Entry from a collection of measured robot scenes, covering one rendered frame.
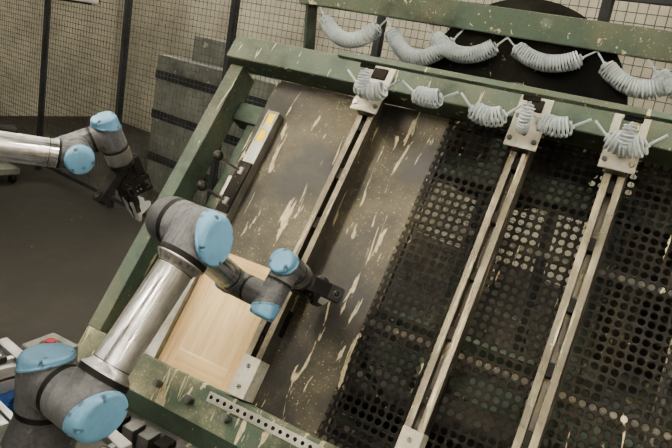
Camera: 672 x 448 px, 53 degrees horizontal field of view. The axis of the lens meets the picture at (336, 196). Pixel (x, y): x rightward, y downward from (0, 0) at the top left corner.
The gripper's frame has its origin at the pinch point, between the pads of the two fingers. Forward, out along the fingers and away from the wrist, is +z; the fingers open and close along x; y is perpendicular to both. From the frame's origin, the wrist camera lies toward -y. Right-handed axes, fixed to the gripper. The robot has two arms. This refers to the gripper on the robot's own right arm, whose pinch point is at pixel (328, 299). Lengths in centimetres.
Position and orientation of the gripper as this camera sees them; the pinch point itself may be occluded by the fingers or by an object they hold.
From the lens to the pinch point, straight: 210.4
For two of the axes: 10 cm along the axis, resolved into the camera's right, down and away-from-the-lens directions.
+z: 3.1, 4.2, 8.6
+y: -8.6, -2.6, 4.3
